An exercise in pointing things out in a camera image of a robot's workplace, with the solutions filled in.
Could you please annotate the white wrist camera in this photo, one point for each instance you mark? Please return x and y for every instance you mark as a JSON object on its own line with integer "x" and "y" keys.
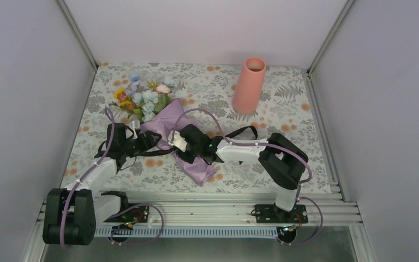
{"x": 134, "y": 127}
{"x": 175, "y": 140}

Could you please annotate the pink cylindrical vase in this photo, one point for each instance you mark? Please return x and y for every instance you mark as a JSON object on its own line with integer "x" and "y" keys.
{"x": 249, "y": 86}

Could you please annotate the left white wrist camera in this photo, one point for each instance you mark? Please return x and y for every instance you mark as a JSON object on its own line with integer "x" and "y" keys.
{"x": 134, "y": 127}

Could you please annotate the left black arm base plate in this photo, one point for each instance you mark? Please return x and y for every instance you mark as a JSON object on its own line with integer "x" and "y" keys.
{"x": 136, "y": 215}

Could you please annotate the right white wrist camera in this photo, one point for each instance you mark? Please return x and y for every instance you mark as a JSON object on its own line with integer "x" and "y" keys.
{"x": 175, "y": 140}

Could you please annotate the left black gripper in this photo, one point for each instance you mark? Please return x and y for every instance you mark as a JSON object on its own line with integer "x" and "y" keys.
{"x": 148, "y": 140}

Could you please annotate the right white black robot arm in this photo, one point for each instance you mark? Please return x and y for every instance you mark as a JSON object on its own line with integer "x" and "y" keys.
{"x": 284, "y": 162}

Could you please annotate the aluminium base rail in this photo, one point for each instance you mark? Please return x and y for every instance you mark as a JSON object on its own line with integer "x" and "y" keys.
{"x": 228, "y": 215}

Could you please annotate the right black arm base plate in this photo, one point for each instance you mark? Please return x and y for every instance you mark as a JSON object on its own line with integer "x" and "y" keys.
{"x": 271, "y": 214}

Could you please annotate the purple flower bouquet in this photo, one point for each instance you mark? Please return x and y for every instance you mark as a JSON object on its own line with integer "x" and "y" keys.
{"x": 153, "y": 105}

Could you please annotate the floral patterned table mat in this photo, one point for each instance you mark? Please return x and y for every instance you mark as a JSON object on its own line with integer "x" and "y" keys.
{"x": 283, "y": 108}

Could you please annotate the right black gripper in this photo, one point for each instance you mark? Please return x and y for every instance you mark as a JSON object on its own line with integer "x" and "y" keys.
{"x": 189, "y": 159}

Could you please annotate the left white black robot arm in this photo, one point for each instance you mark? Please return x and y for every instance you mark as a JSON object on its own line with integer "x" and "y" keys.
{"x": 73, "y": 212}

